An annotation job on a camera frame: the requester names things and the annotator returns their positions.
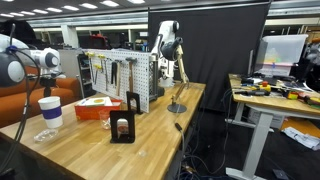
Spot wooden desk with white legs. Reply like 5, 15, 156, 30
225, 73, 320, 180

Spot tangled floor cables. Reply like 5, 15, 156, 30
181, 88, 236, 180

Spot white cup with blue band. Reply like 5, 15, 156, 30
37, 96, 64, 130

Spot white box under desk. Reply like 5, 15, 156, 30
247, 108, 286, 130

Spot black curtain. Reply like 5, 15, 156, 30
147, 1, 271, 113

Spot translucent plastic storage bin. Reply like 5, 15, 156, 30
254, 33, 309, 78

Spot long steel wrench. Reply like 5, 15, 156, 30
103, 59, 110, 92

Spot brown board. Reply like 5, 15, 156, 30
280, 116, 320, 138

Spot small black floor item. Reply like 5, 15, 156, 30
271, 168, 290, 180

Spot orange box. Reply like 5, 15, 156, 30
73, 97, 124, 121

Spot yellow handled T wrench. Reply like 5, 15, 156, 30
93, 63, 103, 85
97, 54, 107, 73
85, 51, 96, 83

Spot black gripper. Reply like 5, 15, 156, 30
39, 75, 58, 99

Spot orange sofa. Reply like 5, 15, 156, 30
0, 66, 83, 129

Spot black handled tool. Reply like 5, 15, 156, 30
233, 88, 268, 97

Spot white crumpled cloth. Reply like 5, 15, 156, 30
282, 125, 320, 151

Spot hammer with wooden handle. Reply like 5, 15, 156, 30
124, 57, 138, 94

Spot wooden handled tool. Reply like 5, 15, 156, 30
114, 59, 123, 97

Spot black pliers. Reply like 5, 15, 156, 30
110, 60, 118, 87

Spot grey cabinet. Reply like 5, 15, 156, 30
59, 49, 83, 79

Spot clear drinking glass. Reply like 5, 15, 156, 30
98, 109, 112, 130

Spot black shelving rack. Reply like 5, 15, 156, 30
77, 53, 93, 98

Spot white card box with circle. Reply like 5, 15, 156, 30
83, 96, 114, 108

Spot cable with black plug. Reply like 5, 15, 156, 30
173, 122, 186, 180

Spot small black device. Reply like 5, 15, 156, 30
240, 76, 254, 85

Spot metal pegboard stand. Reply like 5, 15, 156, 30
148, 53, 165, 103

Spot white pegboard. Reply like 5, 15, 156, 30
87, 48, 158, 114

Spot thin black cable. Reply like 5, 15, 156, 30
0, 23, 42, 174

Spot clear glass ashtray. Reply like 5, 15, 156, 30
33, 128, 59, 144

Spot wooden jointed desk stand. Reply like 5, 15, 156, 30
166, 44, 190, 114

